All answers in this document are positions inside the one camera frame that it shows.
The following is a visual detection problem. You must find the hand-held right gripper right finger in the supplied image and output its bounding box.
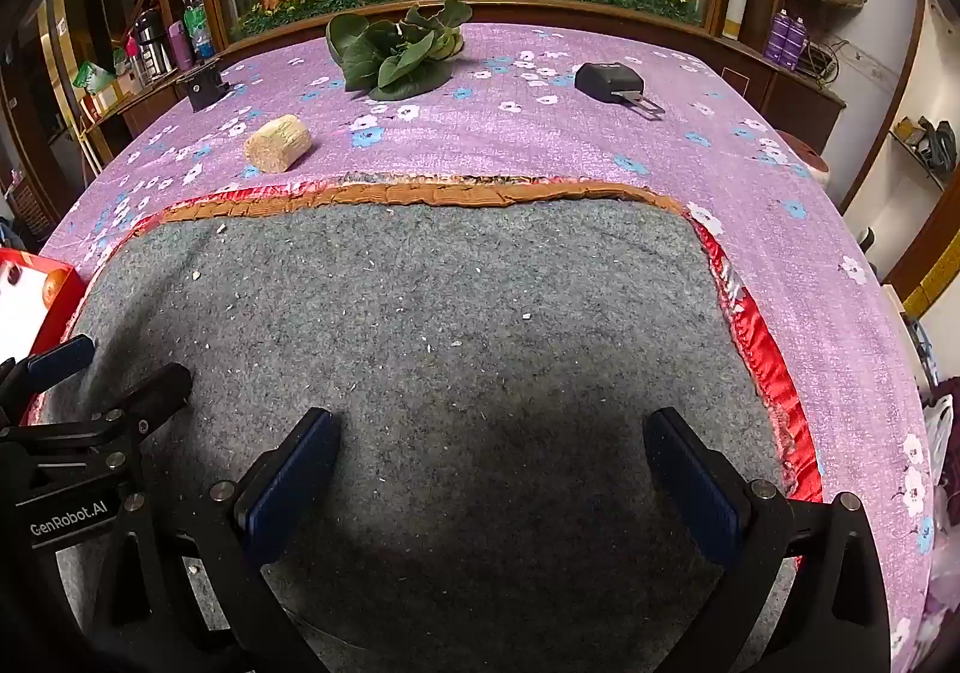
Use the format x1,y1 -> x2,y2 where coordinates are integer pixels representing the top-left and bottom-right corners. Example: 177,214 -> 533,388
643,407 -> 893,673

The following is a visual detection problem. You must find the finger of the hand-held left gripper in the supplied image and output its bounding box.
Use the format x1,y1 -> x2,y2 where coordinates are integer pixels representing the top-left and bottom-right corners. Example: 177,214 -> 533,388
0,335 -> 96,411
0,364 -> 194,486

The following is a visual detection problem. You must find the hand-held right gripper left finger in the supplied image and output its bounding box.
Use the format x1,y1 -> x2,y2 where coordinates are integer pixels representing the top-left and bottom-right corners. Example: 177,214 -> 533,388
112,407 -> 343,673

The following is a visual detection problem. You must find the red-rimmed white tray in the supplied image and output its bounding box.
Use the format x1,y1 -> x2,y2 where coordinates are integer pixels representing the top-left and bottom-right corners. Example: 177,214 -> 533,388
0,249 -> 87,374

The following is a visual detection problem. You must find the grey felt mat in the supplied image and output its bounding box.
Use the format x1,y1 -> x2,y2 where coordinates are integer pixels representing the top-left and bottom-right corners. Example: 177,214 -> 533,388
34,181 -> 826,673

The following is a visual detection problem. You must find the white plastic bag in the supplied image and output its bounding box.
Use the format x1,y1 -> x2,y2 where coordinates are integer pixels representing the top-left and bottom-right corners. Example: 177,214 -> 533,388
919,391 -> 957,494

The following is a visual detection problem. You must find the red and white box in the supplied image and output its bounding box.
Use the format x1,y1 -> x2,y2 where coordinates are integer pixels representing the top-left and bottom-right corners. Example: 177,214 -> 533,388
81,76 -> 143,119

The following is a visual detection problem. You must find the beige textured chunk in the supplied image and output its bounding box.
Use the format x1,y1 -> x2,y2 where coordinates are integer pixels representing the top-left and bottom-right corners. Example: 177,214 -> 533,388
243,115 -> 312,176

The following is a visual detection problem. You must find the green and white bag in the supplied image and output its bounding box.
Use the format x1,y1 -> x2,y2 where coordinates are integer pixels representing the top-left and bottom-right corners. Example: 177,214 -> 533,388
75,61 -> 117,96

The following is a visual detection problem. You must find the purple tumbler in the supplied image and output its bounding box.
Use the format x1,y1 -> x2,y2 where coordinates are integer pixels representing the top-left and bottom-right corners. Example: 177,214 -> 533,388
168,22 -> 194,72

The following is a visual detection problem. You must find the green plastic bottle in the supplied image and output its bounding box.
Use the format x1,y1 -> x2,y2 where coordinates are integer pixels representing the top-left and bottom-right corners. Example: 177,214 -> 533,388
182,0 -> 217,60

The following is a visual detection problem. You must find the green toy figure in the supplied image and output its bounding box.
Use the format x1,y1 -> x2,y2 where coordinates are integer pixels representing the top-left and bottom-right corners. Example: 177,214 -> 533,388
326,0 -> 473,102

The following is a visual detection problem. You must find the black key fob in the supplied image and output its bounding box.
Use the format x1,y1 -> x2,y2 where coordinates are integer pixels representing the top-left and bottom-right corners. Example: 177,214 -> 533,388
574,62 -> 667,117

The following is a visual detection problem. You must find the purple spray bottle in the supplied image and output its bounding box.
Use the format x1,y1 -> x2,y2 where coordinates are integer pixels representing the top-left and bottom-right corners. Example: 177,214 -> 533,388
765,8 -> 788,66
784,14 -> 809,70

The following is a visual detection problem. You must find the black cylindrical mount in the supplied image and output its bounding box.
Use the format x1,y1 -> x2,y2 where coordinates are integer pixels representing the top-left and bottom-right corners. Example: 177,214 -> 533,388
177,64 -> 232,113

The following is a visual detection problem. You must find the wall shelf with clutter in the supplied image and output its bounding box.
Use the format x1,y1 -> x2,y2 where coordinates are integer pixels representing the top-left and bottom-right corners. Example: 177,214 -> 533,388
889,113 -> 960,194

